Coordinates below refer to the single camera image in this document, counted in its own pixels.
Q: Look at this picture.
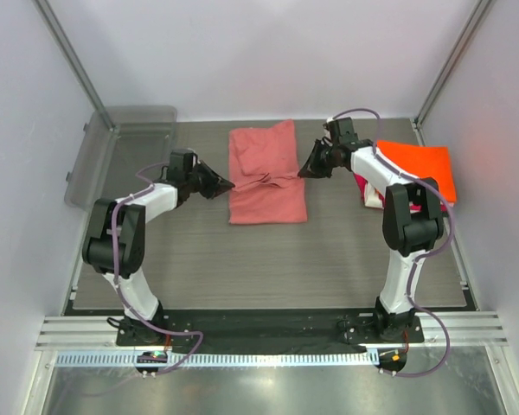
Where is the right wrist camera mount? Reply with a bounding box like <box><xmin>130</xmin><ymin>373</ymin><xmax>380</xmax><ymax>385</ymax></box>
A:
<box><xmin>324</xmin><ymin>117</ymin><xmax>335</xmax><ymax>131</ymax></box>

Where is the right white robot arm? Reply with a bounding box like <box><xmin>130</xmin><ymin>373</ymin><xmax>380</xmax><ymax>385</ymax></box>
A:
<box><xmin>298</xmin><ymin>118</ymin><xmax>444</xmax><ymax>342</ymax></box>

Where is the orange folded t shirt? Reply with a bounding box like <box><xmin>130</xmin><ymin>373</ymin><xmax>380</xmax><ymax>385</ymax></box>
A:
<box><xmin>377</xmin><ymin>141</ymin><xmax>457</xmax><ymax>206</ymax></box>

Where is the aluminium frame rail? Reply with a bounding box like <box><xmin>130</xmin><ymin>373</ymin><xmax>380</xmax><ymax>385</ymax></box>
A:
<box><xmin>35</xmin><ymin>311</ymin><xmax>508</xmax><ymax>350</ymax></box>

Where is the clear grey plastic bin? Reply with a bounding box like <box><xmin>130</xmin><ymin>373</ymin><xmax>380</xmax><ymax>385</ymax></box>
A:
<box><xmin>64</xmin><ymin>105</ymin><xmax>177</xmax><ymax>212</ymax></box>

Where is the white folded t shirt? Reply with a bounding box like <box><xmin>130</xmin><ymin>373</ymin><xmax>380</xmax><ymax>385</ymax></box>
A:
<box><xmin>363</xmin><ymin>182</ymin><xmax>384</xmax><ymax>209</ymax></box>

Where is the magenta folded t shirt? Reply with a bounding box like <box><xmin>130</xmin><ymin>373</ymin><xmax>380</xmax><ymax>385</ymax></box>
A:
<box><xmin>355</xmin><ymin>172</ymin><xmax>451</xmax><ymax>214</ymax></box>

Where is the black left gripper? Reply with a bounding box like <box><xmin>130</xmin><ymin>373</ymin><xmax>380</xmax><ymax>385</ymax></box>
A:
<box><xmin>185</xmin><ymin>160</ymin><xmax>234</xmax><ymax>201</ymax></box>

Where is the slotted white cable duct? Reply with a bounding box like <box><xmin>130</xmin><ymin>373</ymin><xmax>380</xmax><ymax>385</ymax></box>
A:
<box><xmin>55</xmin><ymin>349</ymin><xmax>379</xmax><ymax>368</ymax></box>

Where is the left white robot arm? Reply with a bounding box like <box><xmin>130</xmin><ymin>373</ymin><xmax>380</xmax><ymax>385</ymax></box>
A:
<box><xmin>81</xmin><ymin>149</ymin><xmax>234</xmax><ymax>345</ymax></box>

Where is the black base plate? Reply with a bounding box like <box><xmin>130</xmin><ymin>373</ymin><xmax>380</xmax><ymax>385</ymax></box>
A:
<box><xmin>151</xmin><ymin>309</ymin><xmax>424</xmax><ymax>354</ymax></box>

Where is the salmon pink t shirt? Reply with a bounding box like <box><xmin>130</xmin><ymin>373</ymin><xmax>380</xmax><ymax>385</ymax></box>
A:
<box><xmin>228</xmin><ymin>119</ymin><xmax>308</xmax><ymax>225</ymax></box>

